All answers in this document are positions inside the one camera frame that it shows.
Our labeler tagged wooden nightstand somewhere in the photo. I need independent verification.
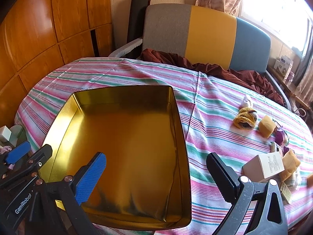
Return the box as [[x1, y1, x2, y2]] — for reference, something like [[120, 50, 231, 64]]
[[268, 65, 313, 113]]

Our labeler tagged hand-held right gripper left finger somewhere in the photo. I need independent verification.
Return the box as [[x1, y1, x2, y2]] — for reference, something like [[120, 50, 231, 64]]
[[44, 152, 107, 235]]

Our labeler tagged yellow knit sock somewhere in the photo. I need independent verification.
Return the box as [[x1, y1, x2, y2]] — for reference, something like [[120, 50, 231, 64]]
[[233, 107, 259, 130]]

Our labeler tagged gold tin box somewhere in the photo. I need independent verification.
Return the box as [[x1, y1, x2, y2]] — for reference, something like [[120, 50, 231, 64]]
[[40, 85, 192, 231]]

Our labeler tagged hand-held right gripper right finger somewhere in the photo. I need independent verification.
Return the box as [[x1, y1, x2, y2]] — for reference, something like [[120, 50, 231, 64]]
[[207, 152, 288, 235]]

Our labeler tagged small pale box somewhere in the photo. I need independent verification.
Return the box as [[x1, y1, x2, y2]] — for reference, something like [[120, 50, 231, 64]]
[[0, 126, 12, 142]]

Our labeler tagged black rolled mat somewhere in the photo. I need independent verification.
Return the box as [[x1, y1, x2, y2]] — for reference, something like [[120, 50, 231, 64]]
[[127, 0, 149, 59]]

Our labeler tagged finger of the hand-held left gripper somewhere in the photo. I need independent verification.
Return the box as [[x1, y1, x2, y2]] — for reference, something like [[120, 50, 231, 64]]
[[0, 144, 53, 183], [4, 141, 32, 165]]

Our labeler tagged wooden wardrobe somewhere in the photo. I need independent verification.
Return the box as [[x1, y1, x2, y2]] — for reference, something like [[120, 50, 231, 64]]
[[0, 0, 113, 133]]

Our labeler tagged white carton box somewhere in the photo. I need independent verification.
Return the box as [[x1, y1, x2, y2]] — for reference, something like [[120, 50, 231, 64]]
[[242, 151, 285, 183]]

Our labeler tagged grey yellow blue headboard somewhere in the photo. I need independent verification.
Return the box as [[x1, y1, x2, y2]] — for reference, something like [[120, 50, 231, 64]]
[[142, 4, 271, 75]]

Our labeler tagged yellow cube sponge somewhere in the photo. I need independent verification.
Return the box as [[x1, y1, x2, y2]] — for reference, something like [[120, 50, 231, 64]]
[[259, 116, 277, 138]]

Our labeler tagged grey bed side rail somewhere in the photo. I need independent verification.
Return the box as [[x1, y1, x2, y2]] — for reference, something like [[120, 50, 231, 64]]
[[265, 71, 291, 109], [109, 38, 143, 58]]

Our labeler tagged window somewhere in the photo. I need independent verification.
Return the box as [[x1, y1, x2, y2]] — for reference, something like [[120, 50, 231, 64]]
[[241, 0, 313, 54]]

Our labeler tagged white appliance box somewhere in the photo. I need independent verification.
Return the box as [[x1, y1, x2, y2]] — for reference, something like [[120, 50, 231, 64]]
[[273, 55, 294, 80]]

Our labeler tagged small grey green box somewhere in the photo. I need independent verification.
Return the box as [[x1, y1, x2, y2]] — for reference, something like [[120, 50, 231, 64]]
[[10, 125, 25, 147]]

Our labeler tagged maroon blanket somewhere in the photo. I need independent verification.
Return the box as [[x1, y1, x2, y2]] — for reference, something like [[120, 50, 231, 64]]
[[140, 48, 285, 107]]

